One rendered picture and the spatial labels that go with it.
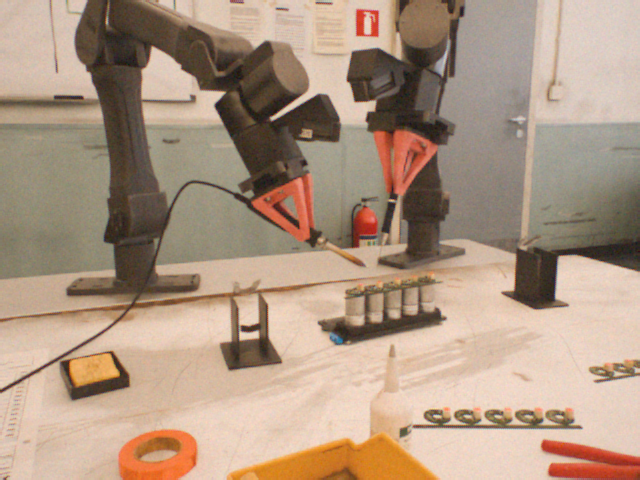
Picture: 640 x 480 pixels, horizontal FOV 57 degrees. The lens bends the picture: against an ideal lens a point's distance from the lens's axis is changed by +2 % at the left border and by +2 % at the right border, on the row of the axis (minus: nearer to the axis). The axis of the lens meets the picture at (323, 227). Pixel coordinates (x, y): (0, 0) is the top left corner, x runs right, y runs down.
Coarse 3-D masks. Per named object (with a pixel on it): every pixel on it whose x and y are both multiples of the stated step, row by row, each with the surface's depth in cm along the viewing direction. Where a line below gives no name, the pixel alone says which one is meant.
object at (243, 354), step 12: (252, 288) 69; (264, 300) 66; (264, 312) 66; (264, 324) 66; (264, 336) 67; (228, 348) 69; (240, 348) 69; (252, 348) 69; (264, 348) 67; (228, 360) 65; (240, 360) 65; (252, 360) 65; (264, 360) 65; (276, 360) 65
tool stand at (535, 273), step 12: (516, 252) 89; (528, 252) 86; (540, 252) 89; (552, 252) 86; (516, 264) 89; (528, 264) 87; (540, 264) 89; (552, 264) 86; (516, 276) 90; (528, 276) 87; (540, 276) 89; (552, 276) 86; (516, 288) 90; (528, 288) 87; (540, 288) 89; (552, 288) 87; (516, 300) 88; (528, 300) 87; (540, 300) 87; (552, 300) 87
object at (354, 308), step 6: (348, 294) 71; (348, 300) 71; (354, 300) 70; (360, 300) 71; (348, 306) 71; (354, 306) 71; (360, 306) 71; (348, 312) 71; (354, 312) 71; (360, 312) 71; (348, 318) 71; (354, 318) 71; (360, 318) 71; (348, 324) 71; (354, 324) 71; (360, 324) 71
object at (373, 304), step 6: (378, 294) 72; (366, 300) 72; (372, 300) 72; (378, 300) 72; (366, 306) 72; (372, 306) 72; (378, 306) 72; (366, 312) 73; (372, 312) 72; (378, 312) 72; (366, 318) 73; (372, 318) 72; (378, 318) 72
